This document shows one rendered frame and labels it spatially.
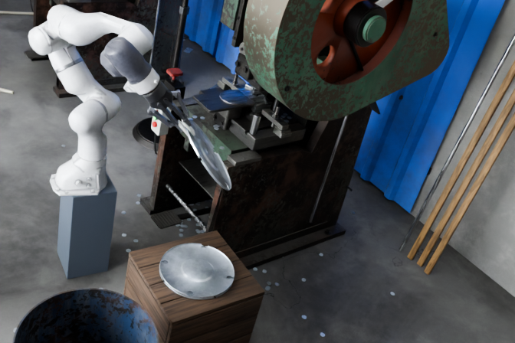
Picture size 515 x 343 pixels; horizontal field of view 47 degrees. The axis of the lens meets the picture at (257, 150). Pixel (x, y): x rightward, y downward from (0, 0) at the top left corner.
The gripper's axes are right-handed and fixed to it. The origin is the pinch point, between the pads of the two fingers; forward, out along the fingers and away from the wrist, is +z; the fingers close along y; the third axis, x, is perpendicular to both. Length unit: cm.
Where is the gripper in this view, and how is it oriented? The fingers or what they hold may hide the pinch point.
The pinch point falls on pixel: (186, 128)
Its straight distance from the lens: 203.3
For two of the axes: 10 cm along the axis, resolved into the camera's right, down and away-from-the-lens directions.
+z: 4.9, 6.2, 6.1
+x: -2.3, -5.8, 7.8
